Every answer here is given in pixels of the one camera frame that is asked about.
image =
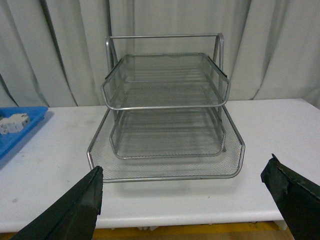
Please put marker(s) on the silver mesh tray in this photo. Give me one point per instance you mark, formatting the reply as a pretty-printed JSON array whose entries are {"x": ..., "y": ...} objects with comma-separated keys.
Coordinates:
[
  {"x": 167, "y": 133},
  {"x": 225, "y": 165},
  {"x": 165, "y": 81}
]

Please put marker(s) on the blue plastic tray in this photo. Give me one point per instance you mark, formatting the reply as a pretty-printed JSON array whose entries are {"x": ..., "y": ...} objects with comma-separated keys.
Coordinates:
[{"x": 10, "y": 140}]

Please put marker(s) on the white circuit breaker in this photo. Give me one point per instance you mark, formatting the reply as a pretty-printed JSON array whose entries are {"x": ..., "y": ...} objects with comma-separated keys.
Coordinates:
[{"x": 14, "y": 124}]

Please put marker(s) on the silver mesh top tray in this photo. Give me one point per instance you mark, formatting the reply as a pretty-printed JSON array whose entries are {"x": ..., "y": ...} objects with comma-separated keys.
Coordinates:
[{"x": 165, "y": 81}]

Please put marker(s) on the silver mesh bottom tray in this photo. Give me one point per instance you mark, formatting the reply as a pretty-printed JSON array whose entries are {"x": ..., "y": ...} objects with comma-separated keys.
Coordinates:
[{"x": 167, "y": 133}]

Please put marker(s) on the grey curtain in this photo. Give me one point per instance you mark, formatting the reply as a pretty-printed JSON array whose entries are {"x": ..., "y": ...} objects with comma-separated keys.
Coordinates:
[{"x": 52, "y": 52}]

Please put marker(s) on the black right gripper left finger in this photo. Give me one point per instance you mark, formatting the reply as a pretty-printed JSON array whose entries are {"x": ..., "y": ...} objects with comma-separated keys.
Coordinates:
[{"x": 73, "y": 216}]

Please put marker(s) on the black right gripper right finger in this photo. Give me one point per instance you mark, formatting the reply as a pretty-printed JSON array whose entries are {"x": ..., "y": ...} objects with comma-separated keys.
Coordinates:
[{"x": 296, "y": 197}]

